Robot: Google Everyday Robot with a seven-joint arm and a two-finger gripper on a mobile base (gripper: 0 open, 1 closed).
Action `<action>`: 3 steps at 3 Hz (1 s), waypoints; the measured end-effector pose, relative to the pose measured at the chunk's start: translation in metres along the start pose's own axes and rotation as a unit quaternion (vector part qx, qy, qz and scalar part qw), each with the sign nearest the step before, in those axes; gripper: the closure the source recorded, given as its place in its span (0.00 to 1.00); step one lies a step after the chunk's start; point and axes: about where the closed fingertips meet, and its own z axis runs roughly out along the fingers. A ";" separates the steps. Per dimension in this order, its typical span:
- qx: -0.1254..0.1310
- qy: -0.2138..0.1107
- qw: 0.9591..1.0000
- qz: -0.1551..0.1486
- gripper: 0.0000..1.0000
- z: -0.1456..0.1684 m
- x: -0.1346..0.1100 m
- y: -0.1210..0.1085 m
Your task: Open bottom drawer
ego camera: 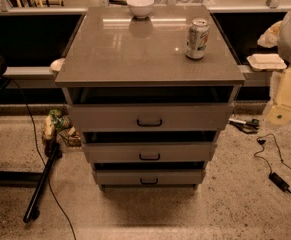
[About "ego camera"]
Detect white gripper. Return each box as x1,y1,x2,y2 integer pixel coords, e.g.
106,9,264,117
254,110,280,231
263,67,291,126

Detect grey drawer cabinet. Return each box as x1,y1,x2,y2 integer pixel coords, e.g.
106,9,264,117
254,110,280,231
54,5,246,192

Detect basket of snack items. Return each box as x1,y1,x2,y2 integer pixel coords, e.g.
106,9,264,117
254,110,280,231
42,109,81,147

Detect black desk leg with caster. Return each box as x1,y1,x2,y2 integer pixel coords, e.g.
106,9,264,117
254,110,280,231
23,143,60,223

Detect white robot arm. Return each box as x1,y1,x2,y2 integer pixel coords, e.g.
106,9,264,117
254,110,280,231
257,9,291,127

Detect black floor cable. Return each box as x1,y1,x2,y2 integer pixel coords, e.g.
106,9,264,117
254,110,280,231
4,77,77,240

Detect grey drawer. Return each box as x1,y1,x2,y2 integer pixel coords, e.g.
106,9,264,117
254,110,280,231
82,142,216,163
92,170,205,185
67,104,233,132

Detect white bowl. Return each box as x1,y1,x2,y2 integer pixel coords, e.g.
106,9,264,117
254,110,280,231
127,0,154,18

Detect white plate on ledge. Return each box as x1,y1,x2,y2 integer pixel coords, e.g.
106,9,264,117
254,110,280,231
50,58,65,72

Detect soda can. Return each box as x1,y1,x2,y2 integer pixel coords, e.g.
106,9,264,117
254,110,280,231
186,18,209,60

